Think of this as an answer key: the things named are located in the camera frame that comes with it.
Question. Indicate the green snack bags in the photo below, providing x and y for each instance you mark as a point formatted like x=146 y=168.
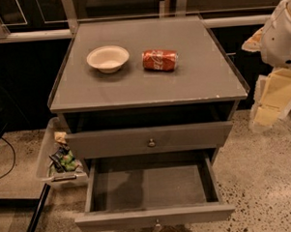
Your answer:
x=63 y=159

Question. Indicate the grey drawer cabinet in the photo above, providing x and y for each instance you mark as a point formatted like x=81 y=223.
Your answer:
x=204 y=87

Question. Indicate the grey drawer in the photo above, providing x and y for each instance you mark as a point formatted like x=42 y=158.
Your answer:
x=126 y=142
x=152 y=190

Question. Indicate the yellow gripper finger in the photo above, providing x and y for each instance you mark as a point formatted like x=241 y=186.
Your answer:
x=253 y=42
x=272 y=99

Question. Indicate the clear plastic bin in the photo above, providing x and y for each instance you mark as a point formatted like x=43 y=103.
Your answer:
x=46 y=172

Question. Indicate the white paper bowl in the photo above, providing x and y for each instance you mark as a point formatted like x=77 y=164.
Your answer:
x=108 y=59

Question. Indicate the metal railing frame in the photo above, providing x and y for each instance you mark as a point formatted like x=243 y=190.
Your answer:
x=39 y=20

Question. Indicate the red cola can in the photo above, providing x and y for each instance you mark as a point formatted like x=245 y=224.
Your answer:
x=160 y=60

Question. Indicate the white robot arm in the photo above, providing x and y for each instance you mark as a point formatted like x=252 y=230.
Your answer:
x=276 y=38

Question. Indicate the grey top drawer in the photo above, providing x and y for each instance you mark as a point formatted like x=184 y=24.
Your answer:
x=126 y=142

